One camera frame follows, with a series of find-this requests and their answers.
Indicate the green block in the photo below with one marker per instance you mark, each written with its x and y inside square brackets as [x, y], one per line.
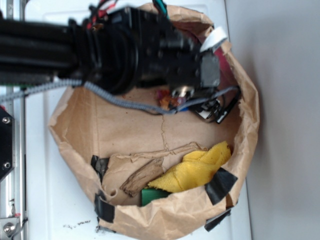
[150, 194]

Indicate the black tape bottom right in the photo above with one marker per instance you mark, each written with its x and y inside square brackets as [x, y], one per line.
[220, 185]

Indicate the orange spiral sea shell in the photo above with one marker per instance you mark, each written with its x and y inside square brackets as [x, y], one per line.
[166, 101]

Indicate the black metal bracket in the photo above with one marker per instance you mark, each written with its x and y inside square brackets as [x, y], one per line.
[7, 132]

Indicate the brown wood piece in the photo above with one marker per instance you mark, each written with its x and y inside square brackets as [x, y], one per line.
[140, 178]

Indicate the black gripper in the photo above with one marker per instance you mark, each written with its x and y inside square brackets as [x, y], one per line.
[178, 50]

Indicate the black tape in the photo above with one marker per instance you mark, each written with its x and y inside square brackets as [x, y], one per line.
[103, 209]
[220, 185]

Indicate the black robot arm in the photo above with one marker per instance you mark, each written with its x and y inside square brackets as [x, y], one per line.
[132, 48]

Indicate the aluminium frame rail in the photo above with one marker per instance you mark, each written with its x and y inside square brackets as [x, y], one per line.
[13, 196]

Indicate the brown paper bag bin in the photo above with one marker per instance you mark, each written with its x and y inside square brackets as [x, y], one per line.
[104, 144]

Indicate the yellow cloth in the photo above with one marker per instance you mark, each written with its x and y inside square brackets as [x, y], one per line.
[196, 169]

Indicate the black tape bottom left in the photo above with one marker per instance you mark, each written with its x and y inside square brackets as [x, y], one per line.
[103, 209]

